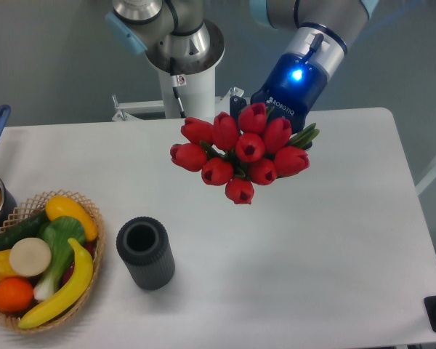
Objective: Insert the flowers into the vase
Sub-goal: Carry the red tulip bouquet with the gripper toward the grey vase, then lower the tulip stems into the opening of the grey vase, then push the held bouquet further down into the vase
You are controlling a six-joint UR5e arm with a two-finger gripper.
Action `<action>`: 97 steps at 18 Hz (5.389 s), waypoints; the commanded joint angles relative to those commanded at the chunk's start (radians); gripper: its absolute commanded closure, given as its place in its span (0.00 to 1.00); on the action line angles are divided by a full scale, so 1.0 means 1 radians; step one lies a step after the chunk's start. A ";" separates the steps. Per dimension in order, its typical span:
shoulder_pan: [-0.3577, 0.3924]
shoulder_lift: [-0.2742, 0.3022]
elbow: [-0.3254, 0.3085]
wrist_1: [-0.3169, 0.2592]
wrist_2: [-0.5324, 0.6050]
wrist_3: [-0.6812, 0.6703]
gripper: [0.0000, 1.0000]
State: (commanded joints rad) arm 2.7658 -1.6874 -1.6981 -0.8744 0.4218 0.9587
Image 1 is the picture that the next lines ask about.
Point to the beige round radish slice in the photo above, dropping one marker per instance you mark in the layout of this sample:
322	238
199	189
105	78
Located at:
30	257

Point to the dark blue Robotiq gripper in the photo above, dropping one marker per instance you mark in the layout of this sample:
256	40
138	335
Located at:
290	90

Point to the red tulip bouquet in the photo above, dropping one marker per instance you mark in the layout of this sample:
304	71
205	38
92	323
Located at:
240	153

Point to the woven wicker basket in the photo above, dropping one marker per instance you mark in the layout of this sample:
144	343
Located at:
33	206

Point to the yellow banana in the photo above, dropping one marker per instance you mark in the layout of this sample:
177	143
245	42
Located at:
67	295

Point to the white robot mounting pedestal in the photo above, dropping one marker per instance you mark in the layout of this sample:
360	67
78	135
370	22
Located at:
193	95

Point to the dark grey ribbed vase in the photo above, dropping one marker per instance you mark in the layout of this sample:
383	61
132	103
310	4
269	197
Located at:
143	245

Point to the green bok choy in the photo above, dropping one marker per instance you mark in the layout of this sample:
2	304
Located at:
56	235

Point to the orange fruit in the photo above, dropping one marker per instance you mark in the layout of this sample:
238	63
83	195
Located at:
16	294

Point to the red fruit under banana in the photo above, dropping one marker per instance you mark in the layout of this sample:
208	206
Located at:
89	246

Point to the green cucumber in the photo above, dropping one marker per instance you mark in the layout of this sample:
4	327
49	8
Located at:
27	228

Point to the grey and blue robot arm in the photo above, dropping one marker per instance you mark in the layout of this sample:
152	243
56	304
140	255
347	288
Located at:
185	48

